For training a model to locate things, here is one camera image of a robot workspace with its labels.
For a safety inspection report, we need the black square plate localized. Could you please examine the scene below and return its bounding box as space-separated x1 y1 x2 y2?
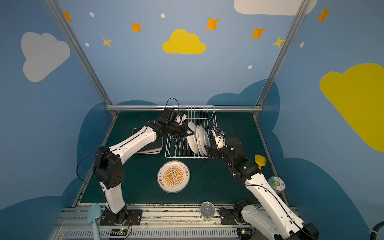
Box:
139 135 163 151

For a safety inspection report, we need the white round plate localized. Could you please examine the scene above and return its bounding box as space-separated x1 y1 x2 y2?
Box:
200 128 210 150
196 126 206 156
187 122 200 154
157 161 191 194

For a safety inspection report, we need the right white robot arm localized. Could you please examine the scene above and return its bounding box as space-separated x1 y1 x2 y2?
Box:
205 138 319 240

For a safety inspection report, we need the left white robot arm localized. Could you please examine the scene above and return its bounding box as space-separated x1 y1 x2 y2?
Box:
93 108 194 216

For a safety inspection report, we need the right circuit board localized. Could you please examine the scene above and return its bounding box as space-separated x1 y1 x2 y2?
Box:
236 228 252 240

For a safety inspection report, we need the circuit board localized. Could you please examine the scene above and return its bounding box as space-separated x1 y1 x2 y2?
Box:
109 228 128 240
236 228 252 240

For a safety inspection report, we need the left circuit board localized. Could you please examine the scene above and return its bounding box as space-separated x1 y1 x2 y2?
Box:
109 228 128 240

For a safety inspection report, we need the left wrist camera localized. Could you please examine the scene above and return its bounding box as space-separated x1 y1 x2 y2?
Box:
176 113 187 126

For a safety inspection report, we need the aluminium frame rail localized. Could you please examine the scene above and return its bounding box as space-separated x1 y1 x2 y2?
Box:
106 105 263 112

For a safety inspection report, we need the yellow handled brush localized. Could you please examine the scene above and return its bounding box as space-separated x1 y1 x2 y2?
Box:
255 155 267 170

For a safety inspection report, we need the white wire dish rack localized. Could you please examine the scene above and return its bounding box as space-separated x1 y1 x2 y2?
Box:
165 106 218 159

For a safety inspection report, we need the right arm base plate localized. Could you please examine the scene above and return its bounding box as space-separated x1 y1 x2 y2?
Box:
218 208 249 225

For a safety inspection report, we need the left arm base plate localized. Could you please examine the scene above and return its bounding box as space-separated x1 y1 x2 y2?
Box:
100 209 143 226

